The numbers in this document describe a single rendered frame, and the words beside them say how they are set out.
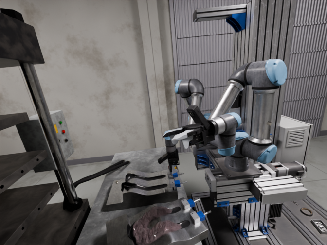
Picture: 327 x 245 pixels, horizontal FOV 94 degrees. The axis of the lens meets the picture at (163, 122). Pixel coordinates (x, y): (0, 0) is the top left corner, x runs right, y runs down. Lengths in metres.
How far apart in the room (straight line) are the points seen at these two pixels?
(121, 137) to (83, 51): 1.73
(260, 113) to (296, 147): 0.63
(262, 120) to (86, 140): 3.24
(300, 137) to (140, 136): 2.61
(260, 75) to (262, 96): 0.10
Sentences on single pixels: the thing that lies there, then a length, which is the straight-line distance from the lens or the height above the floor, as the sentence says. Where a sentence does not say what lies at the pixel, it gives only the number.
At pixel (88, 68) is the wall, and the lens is 3.27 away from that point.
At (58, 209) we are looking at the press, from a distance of 1.54.
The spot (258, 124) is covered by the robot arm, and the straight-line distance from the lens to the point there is 0.93.
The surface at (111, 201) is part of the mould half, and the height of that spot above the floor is 0.86.
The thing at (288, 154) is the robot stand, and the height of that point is 1.01.
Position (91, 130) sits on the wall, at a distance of 3.47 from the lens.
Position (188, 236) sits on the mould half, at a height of 0.86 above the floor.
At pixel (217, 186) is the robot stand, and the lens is 1.15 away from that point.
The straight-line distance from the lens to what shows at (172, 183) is 1.19.
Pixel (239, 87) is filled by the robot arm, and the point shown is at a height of 1.56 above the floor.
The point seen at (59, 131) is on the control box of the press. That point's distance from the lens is 1.50.
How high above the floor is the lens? 1.67
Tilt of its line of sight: 17 degrees down
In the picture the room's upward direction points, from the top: 6 degrees counter-clockwise
